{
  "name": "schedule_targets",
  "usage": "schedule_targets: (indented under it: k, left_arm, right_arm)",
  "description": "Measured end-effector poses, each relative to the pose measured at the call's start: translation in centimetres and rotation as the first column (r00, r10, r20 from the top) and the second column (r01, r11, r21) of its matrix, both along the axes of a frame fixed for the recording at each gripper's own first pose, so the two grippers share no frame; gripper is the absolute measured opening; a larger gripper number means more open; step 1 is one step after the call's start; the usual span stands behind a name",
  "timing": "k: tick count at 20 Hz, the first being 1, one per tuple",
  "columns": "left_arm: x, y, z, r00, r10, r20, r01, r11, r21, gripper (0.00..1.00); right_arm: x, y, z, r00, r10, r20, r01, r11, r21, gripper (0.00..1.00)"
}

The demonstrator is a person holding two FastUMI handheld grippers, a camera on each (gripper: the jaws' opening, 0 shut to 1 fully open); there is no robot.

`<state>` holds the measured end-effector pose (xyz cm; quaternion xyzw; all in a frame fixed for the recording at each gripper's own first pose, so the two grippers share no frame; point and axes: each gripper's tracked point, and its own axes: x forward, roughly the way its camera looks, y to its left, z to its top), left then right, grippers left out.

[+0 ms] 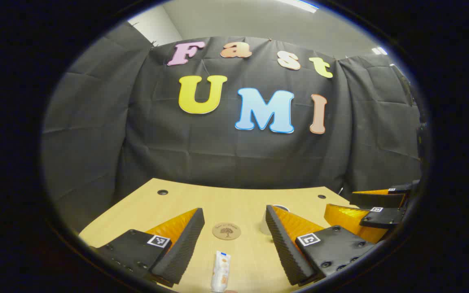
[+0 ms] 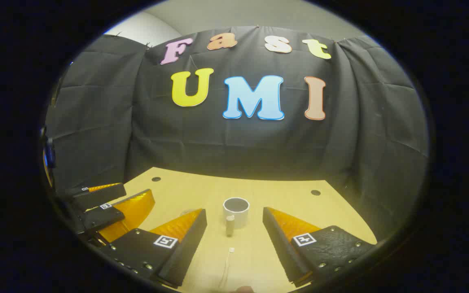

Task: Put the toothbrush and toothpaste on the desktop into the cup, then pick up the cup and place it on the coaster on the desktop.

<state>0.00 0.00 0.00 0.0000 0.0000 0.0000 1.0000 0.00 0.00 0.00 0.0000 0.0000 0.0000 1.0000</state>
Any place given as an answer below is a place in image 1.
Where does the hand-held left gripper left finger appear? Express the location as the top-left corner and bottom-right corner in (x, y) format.
(90, 208), (206, 289)

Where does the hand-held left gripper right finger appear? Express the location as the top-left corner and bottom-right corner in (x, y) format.
(265, 205), (378, 286)

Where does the white cup with wooden handle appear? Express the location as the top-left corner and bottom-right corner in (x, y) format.
(259, 205), (290, 236)

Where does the white toothpaste tube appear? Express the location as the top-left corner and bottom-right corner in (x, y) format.
(211, 251), (232, 293)

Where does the round wooden coaster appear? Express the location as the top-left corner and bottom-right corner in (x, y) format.
(212, 222), (242, 241)

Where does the wooden desktop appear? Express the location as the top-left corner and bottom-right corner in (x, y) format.
(79, 178), (381, 293)

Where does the black backdrop cloth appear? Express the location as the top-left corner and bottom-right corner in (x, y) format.
(41, 22), (426, 232)

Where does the long ceiling light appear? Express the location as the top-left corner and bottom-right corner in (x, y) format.
(277, 0), (320, 13)

